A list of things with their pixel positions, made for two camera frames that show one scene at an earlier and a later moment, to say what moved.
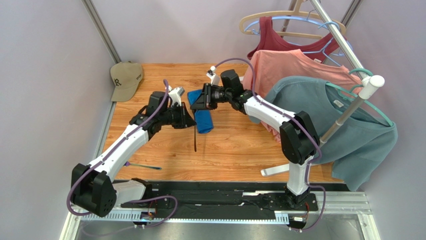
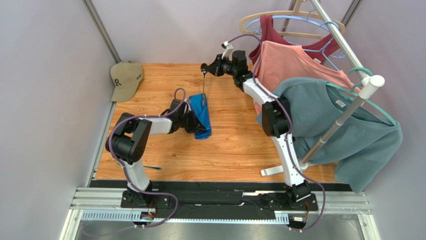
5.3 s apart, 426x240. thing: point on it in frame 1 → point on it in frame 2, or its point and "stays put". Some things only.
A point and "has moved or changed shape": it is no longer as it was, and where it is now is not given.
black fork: [157, 168] stays put
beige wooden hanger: [295, 11] stays put
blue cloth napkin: [203, 116] has moved or changed shape
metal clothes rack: [370, 83] stays put
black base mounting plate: [222, 199] stays put
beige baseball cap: [126, 76] stays put
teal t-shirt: [355, 146] stays put
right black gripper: [206, 96] → [216, 67]
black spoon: [195, 139] → [204, 68]
